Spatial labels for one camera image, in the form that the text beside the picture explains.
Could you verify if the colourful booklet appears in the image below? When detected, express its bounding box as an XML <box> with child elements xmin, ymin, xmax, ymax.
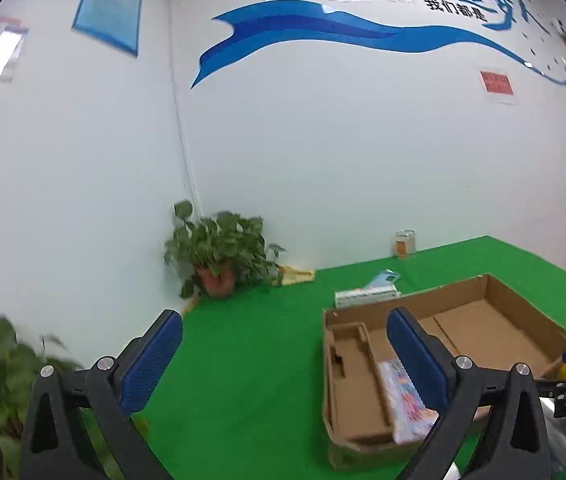
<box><xmin>377</xmin><ymin>358</ymin><xmax>438</xmax><ymax>445</ymax></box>

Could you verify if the brown cardboard box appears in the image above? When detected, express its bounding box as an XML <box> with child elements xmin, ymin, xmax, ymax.
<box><xmin>322</xmin><ymin>273</ymin><xmax>566</xmax><ymax>470</ymax></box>

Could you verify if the green table cloth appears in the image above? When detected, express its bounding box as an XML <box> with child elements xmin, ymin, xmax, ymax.
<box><xmin>134</xmin><ymin>236</ymin><xmax>566</xmax><ymax>479</ymax></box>

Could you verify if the white and blue packet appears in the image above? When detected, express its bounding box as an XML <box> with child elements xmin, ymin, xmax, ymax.
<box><xmin>334</xmin><ymin>269</ymin><xmax>400</xmax><ymax>309</ymax></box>

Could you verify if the potted plant in red pot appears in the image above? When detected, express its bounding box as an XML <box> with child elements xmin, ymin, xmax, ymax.
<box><xmin>164</xmin><ymin>200</ymin><xmax>284</xmax><ymax>299</ymax></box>

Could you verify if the yellow cloth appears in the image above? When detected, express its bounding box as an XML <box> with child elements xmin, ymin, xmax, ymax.
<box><xmin>279</xmin><ymin>266</ymin><xmax>315</xmax><ymax>286</ymax></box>

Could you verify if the red wall notice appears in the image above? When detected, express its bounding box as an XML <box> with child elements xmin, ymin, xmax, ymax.
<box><xmin>480</xmin><ymin>70</ymin><xmax>514</xmax><ymax>96</ymax></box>

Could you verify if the blue framed wall poster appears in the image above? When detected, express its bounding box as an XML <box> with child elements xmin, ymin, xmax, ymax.
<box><xmin>72</xmin><ymin>0</ymin><xmax>142</xmax><ymax>58</ymax></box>

